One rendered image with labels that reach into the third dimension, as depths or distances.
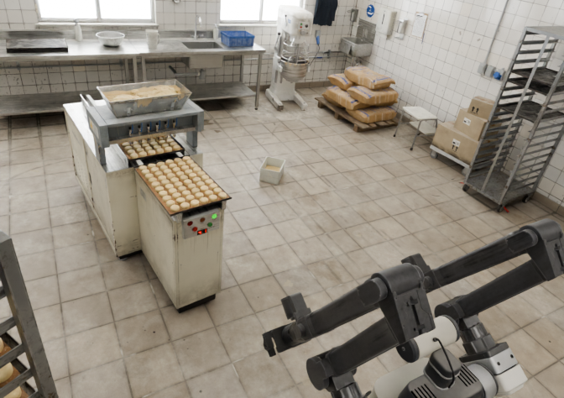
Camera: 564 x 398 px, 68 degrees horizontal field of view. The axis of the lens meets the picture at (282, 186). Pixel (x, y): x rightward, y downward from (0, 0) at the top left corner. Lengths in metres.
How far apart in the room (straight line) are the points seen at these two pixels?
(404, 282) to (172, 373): 2.22
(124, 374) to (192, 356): 0.41
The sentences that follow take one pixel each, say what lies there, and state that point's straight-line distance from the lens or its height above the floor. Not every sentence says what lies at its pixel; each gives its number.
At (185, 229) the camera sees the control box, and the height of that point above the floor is 0.77.
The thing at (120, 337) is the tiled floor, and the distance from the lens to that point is 3.08.
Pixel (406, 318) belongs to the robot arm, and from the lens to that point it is 0.81.
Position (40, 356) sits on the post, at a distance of 1.17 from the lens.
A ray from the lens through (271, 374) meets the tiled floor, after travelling 2.87.
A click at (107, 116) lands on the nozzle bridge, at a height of 1.18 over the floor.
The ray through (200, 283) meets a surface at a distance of 2.98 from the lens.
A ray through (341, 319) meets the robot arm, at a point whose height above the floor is 1.65.
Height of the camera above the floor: 2.37
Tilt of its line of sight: 32 degrees down
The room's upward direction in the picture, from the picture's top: 7 degrees clockwise
